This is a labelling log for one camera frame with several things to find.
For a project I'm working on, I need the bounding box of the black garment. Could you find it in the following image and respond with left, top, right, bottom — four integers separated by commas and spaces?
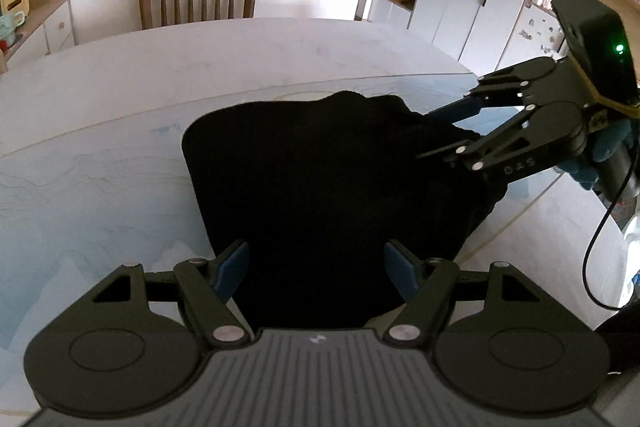
181, 91, 506, 331

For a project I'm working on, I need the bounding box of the blue gloved right hand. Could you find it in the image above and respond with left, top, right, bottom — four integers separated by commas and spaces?
555, 119, 634, 191

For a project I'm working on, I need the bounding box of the white lower cabinet row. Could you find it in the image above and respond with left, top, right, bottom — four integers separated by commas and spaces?
368, 0, 566, 76

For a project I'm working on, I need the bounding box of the wooden side cabinet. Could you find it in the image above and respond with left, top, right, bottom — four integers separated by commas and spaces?
1, 0, 76, 74

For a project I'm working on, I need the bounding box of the green ceramic cup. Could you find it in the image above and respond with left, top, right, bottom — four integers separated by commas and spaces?
0, 11, 26, 39

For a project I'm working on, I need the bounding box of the black camera box green light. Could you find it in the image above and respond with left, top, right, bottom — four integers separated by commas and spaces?
551, 0, 639, 109

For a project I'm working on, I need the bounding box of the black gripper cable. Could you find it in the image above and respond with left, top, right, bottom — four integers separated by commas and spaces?
581, 166, 639, 312

